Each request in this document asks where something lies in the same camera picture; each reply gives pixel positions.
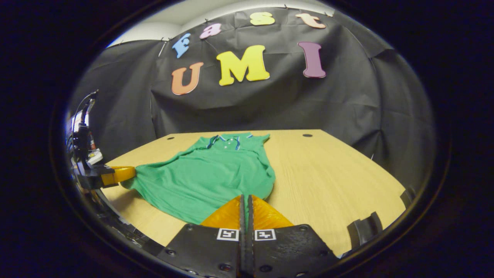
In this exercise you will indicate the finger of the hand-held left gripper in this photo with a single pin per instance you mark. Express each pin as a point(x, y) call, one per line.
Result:
point(119, 173)

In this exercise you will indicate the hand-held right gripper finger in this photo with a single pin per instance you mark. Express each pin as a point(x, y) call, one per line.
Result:
point(250, 216)
point(242, 216)

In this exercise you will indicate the green T-shirt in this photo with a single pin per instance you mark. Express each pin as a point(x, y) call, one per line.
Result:
point(200, 177)

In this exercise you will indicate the black backdrop cloth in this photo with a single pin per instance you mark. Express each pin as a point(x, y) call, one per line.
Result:
point(270, 104)

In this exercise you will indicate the black curved plastic part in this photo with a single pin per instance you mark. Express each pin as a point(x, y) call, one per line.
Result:
point(362, 231)

